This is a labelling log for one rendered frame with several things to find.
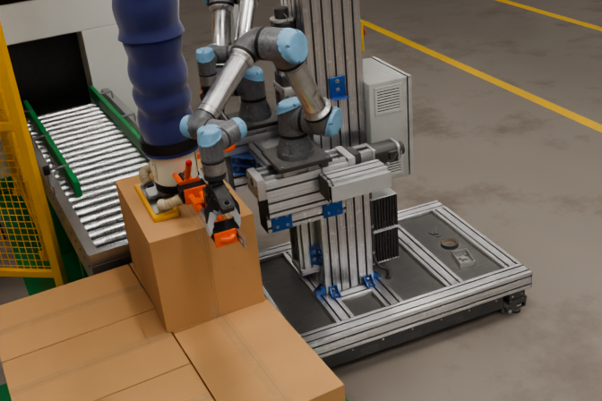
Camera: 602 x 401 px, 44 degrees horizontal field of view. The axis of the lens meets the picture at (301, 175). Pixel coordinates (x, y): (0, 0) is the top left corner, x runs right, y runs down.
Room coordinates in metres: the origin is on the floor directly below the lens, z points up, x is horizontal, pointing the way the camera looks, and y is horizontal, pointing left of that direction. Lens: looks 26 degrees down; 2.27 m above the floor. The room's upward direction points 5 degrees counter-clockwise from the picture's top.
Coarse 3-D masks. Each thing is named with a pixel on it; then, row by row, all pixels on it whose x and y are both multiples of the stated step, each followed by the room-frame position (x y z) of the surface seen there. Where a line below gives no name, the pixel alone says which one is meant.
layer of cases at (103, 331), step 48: (96, 288) 2.68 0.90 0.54; (144, 288) 2.65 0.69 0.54; (0, 336) 2.41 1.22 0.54; (48, 336) 2.38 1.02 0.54; (96, 336) 2.35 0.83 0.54; (144, 336) 2.32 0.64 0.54; (192, 336) 2.30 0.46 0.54; (240, 336) 2.27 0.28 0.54; (288, 336) 2.24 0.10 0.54; (48, 384) 2.10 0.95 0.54; (96, 384) 2.07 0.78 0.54; (144, 384) 2.05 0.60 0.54; (192, 384) 2.03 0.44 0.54; (240, 384) 2.00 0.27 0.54; (288, 384) 1.98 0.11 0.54; (336, 384) 1.96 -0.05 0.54
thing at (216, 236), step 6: (216, 222) 2.15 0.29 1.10; (222, 222) 2.14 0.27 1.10; (228, 222) 2.14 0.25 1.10; (216, 228) 2.11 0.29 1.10; (222, 228) 2.10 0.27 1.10; (228, 228) 2.10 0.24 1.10; (234, 228) 2.10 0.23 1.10; (216, 234) 2.07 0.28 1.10; (222, 234) 2.08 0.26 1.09; (228, 234) 2.09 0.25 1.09; (216, 240) 2.07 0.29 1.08; (234, 240) 2.09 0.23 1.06; (216, 246) 2.07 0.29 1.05
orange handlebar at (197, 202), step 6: (234, 144) 2.82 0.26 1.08; (228, 150) 2.80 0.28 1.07; (198, 156) 2.75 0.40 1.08; (174, 174) 2.59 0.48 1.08; (180, 180) 2.52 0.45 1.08; (192, 198) 2.37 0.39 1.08; (198, 198) 2.35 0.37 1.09; (198, 204) 2.32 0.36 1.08; (204, 204) 2.35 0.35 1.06; (198, 210) 2.28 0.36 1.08; (222, 216) 2.22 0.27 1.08; (234, 234) 2.09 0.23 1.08; (222, 240) 2.07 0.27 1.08; (228, 240) 2.07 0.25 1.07
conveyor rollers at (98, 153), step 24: (48, 120) 4.84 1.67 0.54; (72, 120) 4.82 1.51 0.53; (96, 120) 4.72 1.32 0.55; (72, 144) 4.37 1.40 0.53; (96, 144) 4.34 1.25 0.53; (120, 144) 4.25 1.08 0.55; (72, 168) 4.01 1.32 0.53; (96, 168) 3.98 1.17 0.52; (120, 168) 3.89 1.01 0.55; (72, 192) 3.65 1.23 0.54; (96, 192) 3.62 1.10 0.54; (96, 216) 3.35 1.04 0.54; (120, 216) 3.32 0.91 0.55; (96, 240) 3.09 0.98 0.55; (120, 240) 3.12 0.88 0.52
